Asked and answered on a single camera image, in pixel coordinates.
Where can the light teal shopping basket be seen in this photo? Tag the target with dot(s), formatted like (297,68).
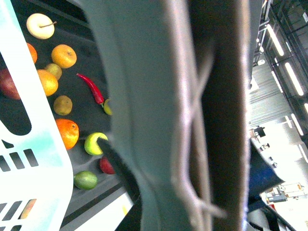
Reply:
(39,165)

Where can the green avocado right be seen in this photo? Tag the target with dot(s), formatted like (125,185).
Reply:
(85,180)

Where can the brown kiwi lower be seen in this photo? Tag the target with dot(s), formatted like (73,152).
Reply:
(62,105)

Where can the black front display tray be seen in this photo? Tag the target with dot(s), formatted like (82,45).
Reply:
(99,209)

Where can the white pear with stem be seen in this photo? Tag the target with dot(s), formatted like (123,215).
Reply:
(40,26)

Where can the yellow green pear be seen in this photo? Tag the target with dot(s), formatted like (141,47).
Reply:
(107,107)

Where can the large orange right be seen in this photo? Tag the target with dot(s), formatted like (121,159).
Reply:
(69,132)

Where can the red striped apple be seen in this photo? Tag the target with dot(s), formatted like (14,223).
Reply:
(7,85)

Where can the pale peach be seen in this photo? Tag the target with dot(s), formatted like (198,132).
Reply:
(27,209)

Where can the small orange tangerine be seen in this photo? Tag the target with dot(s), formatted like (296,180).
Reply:
(33,52)

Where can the brown kiwi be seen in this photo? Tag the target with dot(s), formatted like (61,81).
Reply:
(62,105)
(54,69)

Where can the yellow orange apple front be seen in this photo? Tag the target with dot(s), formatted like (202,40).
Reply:
(48,81)

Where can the green apple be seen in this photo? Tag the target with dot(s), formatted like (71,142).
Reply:
(91,146)

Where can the red chili pepper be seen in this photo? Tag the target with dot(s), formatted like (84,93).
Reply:
(98,97)

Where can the yellow orange apple back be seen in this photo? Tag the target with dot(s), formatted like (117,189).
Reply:
(64,56)

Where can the brown kiwi upper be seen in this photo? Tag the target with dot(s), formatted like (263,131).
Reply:
(54,69)

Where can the red apple right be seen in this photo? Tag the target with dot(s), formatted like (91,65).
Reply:
(105,166)

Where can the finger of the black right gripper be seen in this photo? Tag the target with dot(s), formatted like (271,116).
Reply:
(123,173)

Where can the yellow orange apple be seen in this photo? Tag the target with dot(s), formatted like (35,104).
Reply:
(64,56)
(48,81)

